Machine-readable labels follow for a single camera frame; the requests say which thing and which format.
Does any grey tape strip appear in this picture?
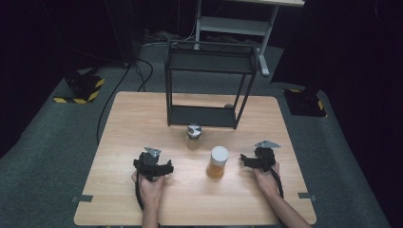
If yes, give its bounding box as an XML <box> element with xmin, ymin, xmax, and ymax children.
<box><xmin>70</xmin><ymin>194</ymin><xmax>94</xmax><ymax>204</ymax></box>
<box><xmin>297</xmin><ymin>192</ymin><xmax>317</xmax><ymax>202</ymax></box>

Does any black metal shelf rack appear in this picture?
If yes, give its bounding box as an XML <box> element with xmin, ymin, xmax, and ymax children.
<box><xmin>163</xmin><ymin>39</ymin><xmax>259</xmax><ymax>130</ymax></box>

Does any bundle of cables on floor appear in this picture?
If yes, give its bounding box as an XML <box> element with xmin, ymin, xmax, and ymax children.
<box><xmin>141</xmin><ymin>28</ymin><xmax>198</xmax><ymax>48</ymax></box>

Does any white metal desk frame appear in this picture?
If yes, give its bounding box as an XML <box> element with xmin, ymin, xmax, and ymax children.
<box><xmin>193</xmin><ymin>0</ymin><xmax>306</xmax><ymax>78</ymax></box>

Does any looped black floor cable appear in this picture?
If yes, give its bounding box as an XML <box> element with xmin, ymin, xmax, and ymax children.
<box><xmin>135</xmin><ymin>58</ymin><xmax>155</xmax><ymax>93</ymax></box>

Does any glass jar with metal lid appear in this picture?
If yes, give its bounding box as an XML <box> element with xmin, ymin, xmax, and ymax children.
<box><xmin>185</xmin><ymin>123</ymin><xmax>203</xmax><ymax>151</ymax></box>

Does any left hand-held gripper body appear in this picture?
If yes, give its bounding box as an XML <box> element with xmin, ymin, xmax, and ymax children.
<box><xmin>138</xmin><ymin>145</ymin><xmax>169</xmax><ymax>182</ymax></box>

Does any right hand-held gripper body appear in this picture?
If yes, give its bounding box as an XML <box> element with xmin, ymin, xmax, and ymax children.
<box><xmin>252</xmin><ymin>140</ymin><xmax>282</xmax><ymax>173</ymax></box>

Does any person's left hand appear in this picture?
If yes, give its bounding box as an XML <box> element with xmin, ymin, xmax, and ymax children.
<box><xmin>131</xmin><ymin>170</ymin><xmax>166</xmax><ymax>211</ymax></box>

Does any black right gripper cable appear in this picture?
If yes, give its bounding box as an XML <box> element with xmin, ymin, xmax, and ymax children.
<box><xmin>269</xmin><ymin>165</ymin><xmax>285</xmax><ymax>200</ymax></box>

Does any long black floor cable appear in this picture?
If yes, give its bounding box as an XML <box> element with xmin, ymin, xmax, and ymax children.
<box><xmin>96</xmin><ymin>62</ymin><xmax>133</xmax><ymax>145</ymax></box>

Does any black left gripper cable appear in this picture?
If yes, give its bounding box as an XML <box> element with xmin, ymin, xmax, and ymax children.
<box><xmin>135</xmin><ymin>180</ymin><xmax>145</xmax><ymax>212</ymax></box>

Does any person's right hand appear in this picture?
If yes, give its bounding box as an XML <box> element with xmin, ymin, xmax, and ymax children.
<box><xmin>252</xmin><ymin>161</ymin><xmax>281</xmax><ymax>200</ymax></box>

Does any amber jar with white lid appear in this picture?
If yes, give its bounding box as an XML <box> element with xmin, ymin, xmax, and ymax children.
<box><xmin>205</xmin><ymin>145</ymin><xmax>230</xmax><ymax>180</ymax></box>

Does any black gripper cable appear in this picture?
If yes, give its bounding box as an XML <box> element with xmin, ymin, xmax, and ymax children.
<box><xmin>135</xmin><ymin>180</ymin><xmax>145</xmax><ymax>212</ymax></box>
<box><xmin>269</xmin><ymin>165</ymin><xmax>285</xmax><ymax>200</ymax></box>

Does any black stand post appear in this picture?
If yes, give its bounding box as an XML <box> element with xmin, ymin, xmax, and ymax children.
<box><xmin>104</xmin><ymin>0</ymin><xmax>141</xmax><ymax>66</ymax></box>

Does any black stand base striped edge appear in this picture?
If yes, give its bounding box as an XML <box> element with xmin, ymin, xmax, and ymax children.
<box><xmin>52</xmin><ymin>73</ymin><xmax>106</xmax><ymax>105</ymax></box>
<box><xmin>282</xmin><ymin>87</ymin><xmax>328</xmax><ymax>119</ymax></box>

